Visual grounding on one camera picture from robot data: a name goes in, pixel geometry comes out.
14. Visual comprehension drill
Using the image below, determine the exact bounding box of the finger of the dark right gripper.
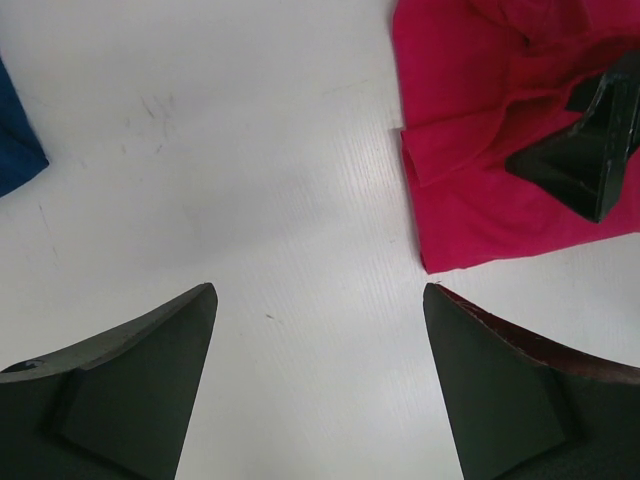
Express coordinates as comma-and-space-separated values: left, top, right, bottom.
505, 50, 639, 223

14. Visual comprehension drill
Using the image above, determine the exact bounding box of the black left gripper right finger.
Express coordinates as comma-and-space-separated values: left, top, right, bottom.
423, 283, 639, 479

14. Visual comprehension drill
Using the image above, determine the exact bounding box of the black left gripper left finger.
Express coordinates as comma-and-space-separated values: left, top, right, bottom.
1, 283, 218, 479

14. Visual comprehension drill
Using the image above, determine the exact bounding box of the magenta t shirt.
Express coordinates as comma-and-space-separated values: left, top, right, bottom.
391, 1, 639, 273

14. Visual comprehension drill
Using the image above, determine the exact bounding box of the folded blue t shirt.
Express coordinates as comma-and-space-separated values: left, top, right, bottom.
0, 63, 49, 196

